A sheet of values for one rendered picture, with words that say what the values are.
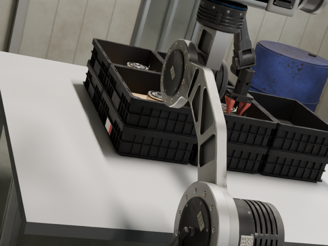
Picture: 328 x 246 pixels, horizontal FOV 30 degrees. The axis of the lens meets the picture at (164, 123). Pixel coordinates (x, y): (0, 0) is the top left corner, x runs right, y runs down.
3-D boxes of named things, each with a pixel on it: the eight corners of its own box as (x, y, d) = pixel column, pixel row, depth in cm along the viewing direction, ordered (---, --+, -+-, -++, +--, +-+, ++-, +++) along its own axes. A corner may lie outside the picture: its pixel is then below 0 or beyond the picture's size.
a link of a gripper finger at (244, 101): (224, 112, 253) (231, 91, 250) (239, 114, 256) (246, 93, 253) (230, 117, 247) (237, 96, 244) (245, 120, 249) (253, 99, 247)
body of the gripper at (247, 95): (224, 92, 250) (230, 75, 247) (246, 97, 253) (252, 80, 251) (230, 97, 244) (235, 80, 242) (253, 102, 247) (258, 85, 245)
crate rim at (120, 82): (207, 117, 225) (209, 111, 224) (130, 104, 214) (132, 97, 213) (175, 81, 260) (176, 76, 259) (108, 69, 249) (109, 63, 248)
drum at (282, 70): (273, 145, 517) (308, 47, 489) (307, 176, 466) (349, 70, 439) (211, 135, 494) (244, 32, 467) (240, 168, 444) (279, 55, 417)
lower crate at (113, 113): (191, 167, 231) (200, 138, 227) (115, 156, 221) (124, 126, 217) (162, 125, 266) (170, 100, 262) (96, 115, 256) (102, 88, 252)
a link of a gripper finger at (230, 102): (219, 111, 252) (226, 90, 250) (235, 113, 255) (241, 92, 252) (225, 116, 246) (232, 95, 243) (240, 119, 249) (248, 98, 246)
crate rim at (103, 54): (175, 81, 260) (176, 76, 259) (108, 69, 249) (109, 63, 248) (151, 54, 295) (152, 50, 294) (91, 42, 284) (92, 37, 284)
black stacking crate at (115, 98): (198, 140, 228) (208, 112, 224) (123, 129, 217) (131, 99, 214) (169, 102, 263) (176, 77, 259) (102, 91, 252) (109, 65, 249)
